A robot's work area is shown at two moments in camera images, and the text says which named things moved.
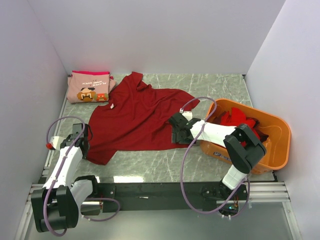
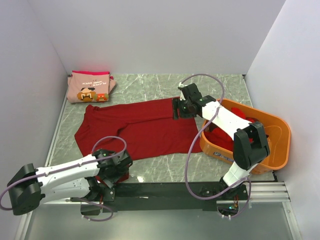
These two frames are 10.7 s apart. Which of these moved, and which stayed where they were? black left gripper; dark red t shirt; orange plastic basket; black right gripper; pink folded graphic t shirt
Moved: black right gripper; dark red t shirt; black left gripper
Stayed: orange plastic basket; pink folded graphic t shirt
